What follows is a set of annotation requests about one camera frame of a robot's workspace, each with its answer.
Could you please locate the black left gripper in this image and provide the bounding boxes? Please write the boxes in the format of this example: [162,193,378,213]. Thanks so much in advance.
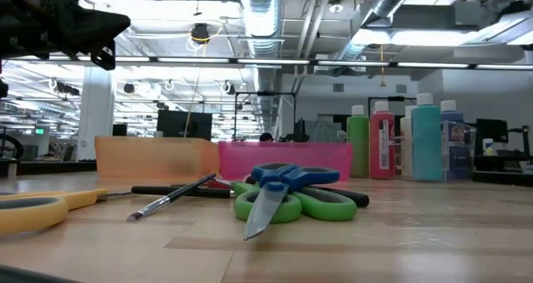
[39,0,132,71]

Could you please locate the thin black paintbrush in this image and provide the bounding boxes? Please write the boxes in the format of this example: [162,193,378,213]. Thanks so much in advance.
[0,263,82,283]
[126,172,217,223]

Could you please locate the yellow-handled scissors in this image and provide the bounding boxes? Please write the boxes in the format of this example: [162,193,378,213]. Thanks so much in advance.
[0,187,137,237]

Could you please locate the blue-handled scissors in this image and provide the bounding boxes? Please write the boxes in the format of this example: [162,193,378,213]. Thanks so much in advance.
[243,162,341,241]

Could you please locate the green paint bottle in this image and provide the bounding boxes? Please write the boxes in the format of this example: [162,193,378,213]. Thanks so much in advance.
[346,104,371,179]

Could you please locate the red paint bottle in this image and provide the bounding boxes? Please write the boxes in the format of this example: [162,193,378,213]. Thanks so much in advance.
[369,100,396,181]

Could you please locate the white paint bottle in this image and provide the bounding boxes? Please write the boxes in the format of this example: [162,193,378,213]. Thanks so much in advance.
[399,104,414,179]

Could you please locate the teal paint bottle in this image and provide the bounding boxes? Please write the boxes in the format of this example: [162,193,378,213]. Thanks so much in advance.
[411,92,443,182]

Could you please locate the dark blue paint bottle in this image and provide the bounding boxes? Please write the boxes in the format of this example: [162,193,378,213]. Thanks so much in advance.
[440,99,466,182]

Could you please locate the black monitor on arm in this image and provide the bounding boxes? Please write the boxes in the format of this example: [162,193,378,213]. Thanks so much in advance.
[475,117,510,156]

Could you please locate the large black monitor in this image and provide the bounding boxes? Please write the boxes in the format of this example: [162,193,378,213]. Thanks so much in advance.
[156,109,214,142]

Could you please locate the orange translucent plastic tray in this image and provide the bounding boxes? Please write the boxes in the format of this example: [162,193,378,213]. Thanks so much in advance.
[94,135,221,183]

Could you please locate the black marker pen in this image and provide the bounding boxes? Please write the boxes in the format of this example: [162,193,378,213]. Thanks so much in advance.
[130,185,235,200]

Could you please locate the pink-red translucent plastic tray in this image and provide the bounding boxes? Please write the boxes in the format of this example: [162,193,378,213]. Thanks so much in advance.
[217,140,354,183]

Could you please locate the clear plastic container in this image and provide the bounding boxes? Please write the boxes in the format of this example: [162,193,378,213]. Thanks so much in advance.
[341,120,478,183]

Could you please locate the white and yellow cup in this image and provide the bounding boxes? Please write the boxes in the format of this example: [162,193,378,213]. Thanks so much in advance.
[481,137,497,157]

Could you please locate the black hanging cable reel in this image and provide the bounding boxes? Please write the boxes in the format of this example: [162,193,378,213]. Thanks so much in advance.
[189,22,214,46]

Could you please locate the black neighbour rig frame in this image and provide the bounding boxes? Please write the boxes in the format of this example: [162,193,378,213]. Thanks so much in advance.
[232,90,298,143]
[367,95,417,117]

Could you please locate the red-handled scissors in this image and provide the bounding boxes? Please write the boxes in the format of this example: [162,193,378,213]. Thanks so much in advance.
[206,178,251,191]

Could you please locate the green-handled scissors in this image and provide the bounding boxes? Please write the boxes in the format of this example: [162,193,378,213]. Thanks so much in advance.
[232,181,358,225]

